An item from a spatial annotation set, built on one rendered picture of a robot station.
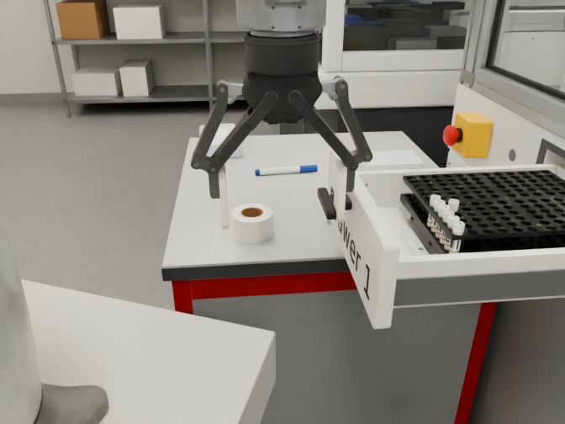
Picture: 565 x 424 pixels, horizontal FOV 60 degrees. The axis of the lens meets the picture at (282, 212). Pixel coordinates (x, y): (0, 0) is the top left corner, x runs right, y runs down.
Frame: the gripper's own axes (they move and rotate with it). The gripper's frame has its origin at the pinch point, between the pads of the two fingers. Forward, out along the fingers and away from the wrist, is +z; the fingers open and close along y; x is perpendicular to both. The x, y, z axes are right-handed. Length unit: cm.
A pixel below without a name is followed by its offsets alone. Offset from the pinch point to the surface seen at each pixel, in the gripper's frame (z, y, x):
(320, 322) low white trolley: 29.1, 8.0, 14.0
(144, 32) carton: 24, -73, 373
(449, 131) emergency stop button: 2.6, 35.6, 34.8
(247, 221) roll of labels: 11.0, -3.8, 18.6
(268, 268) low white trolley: 16.6, -0.9, 12.9
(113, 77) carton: 61, -104, 381
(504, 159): 5, 43, 26
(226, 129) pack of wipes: 11, -7, 67
